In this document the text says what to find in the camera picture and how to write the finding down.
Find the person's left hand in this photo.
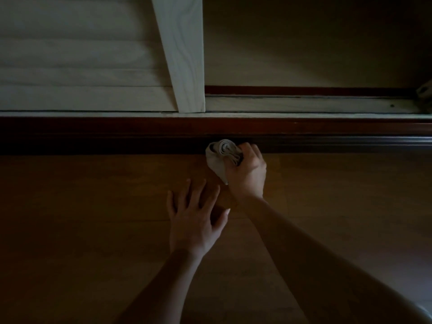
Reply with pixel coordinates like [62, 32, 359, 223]
[166, 178, 231, 260]

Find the person's right hand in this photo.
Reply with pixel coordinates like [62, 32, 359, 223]
[224, 142, 268, 201]

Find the grey cleaning cloth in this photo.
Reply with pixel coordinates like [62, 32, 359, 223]
[205, 139, 244, 185]

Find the black baseboard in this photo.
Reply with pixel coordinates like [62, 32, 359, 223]
[0, 134, 432, 156]

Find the person's right forearm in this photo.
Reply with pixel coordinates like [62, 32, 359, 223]
[238, 195, 432, 324]

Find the person's left forearm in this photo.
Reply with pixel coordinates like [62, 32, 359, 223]
[114, 247, 203, 324]

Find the brown inner wooden strip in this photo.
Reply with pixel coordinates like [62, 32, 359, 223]
[204, 85, 419, 97]

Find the cream closet inner panel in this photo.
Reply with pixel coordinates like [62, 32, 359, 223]
[203, 0, 432, 89]

